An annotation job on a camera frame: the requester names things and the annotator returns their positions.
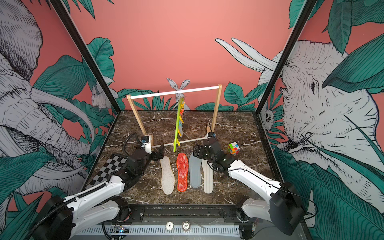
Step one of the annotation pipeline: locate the multicoloured puzzle cube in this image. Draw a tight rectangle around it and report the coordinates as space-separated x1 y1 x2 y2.
228 142 240 155

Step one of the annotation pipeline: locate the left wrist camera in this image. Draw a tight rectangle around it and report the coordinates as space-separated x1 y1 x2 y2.
141 135 152 154

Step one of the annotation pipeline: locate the right black frame post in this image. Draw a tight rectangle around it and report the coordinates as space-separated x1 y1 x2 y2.
256 0 317 116

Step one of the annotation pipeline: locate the left round gauge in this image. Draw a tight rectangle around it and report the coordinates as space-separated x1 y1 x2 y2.
166 222 174 231

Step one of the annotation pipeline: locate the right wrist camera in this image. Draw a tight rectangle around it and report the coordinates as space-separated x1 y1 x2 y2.
207 132 217 139

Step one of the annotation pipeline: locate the green clothes hanger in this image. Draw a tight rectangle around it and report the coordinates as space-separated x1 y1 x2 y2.
173 97 184 152

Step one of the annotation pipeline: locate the wooden hanger rack frame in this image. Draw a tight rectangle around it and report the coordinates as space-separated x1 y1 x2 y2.
127 84 222 146

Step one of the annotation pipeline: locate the orange-edged felt insole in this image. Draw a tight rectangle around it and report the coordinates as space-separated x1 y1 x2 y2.
177 153 189 192

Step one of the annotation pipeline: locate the round gauge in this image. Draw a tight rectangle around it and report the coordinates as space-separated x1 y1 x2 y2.
166 222 174 231
182 221 191 232

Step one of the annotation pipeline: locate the left black frame post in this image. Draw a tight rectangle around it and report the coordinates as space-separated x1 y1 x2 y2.
50 0 121 115

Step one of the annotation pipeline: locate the white striped fabric insole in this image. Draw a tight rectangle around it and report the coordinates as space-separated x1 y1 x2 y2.
202 160 214 194

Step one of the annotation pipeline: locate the checkerboard calibration plate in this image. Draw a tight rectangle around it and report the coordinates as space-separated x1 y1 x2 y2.
85 154 127 190

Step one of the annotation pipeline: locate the right round gauge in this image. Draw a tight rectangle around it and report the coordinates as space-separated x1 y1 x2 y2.
182 221 191 232

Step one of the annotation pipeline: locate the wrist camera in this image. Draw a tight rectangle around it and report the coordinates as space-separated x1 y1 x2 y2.
141 135 152 154
207 132 217 139

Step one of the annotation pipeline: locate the small green circuit board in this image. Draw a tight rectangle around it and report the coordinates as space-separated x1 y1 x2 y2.
112 226 130 235

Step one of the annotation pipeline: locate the white perforated vent strip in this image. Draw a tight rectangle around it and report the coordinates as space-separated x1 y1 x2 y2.
71 225 241 237

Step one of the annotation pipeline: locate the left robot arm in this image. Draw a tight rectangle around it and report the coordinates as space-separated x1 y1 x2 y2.
25 136 165 240

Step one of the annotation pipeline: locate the yellow-edged felt insole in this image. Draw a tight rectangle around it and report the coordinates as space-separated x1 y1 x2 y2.
160 156 175 195

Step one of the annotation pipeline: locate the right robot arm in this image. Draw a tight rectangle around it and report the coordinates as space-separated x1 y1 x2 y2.
193 137 306 236

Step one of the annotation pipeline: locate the grey bubbled foam insole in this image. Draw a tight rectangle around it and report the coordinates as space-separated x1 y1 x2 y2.
189 154 202 189

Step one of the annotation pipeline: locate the black frame post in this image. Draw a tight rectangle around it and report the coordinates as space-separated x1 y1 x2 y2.
50 0 121 115
256 0 317 116

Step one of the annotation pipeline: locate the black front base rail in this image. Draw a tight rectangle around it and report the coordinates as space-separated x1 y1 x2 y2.
125 204 256 225

